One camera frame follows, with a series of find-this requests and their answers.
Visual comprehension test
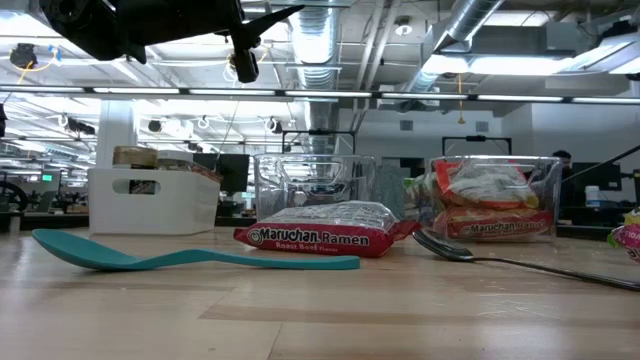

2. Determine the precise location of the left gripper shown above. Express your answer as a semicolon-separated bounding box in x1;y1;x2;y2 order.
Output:
117;0;306;85

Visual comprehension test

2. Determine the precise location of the brown orange snack packet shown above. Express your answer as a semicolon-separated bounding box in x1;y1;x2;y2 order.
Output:
189;158;224;184

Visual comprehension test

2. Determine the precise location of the tan-lidded spice jar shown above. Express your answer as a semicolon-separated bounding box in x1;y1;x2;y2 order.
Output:
111;145;159;196

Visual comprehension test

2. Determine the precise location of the red roast beef ramen packet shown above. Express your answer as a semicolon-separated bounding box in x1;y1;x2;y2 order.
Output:
232;200;420;259

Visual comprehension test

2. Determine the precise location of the orange ramen packet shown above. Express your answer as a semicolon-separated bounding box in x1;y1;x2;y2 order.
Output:
432;159;542;211

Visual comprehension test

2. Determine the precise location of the teal plastic spoon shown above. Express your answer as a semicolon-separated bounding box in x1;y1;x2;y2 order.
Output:
31;228;361;272

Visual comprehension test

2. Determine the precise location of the dark metal spoon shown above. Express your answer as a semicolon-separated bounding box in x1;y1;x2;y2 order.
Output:
411;228;640;293

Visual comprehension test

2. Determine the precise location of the black overhead light bar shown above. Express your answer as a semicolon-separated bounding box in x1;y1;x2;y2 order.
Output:
0;83;640;106

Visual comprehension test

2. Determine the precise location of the black monitor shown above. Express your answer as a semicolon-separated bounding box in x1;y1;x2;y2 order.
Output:
574;160;624;192
192;152;251;194

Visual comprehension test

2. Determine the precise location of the clear plastic container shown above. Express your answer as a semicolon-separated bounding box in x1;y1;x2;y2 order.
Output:
252;153;378;221
427;154;562;245

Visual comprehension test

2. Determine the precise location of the white building column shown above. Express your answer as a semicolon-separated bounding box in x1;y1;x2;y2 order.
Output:
94;99;139;170

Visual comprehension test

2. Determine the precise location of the white plastic bin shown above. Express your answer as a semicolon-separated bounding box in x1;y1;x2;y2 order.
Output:
87;167;222;236

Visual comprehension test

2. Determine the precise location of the long ceiling light panel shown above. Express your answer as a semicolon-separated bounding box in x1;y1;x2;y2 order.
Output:
424;53;566;77

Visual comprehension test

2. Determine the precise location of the person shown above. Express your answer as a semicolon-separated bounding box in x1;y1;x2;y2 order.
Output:
552;149;576;194

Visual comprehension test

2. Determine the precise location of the wide silver ventilation duct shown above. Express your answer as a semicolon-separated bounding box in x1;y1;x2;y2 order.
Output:
285;0;342;157

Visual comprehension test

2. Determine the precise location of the yellow hanging cord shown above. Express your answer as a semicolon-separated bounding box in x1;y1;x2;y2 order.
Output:
455;73;466;126

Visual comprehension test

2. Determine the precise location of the black background rig frame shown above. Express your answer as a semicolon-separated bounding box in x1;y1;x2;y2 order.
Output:
441;134;513;159

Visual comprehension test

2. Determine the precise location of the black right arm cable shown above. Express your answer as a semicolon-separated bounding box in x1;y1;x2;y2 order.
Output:
562;143;640;182

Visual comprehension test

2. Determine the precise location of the black aluminium table frame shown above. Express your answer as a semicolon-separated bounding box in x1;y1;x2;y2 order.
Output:
0;212;640;240

